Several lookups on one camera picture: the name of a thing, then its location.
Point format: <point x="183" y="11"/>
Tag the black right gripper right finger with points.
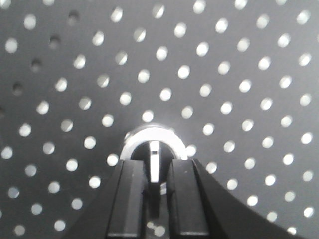
<point x="186" y="214"/>

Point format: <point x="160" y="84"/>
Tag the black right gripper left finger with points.
<point x="127" y="211"/>

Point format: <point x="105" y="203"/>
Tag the green rotary knob switch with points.
<point x="156" y="145"/>

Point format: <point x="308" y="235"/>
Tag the black perforated pegboard panel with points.
<point x="238" y="81"/>

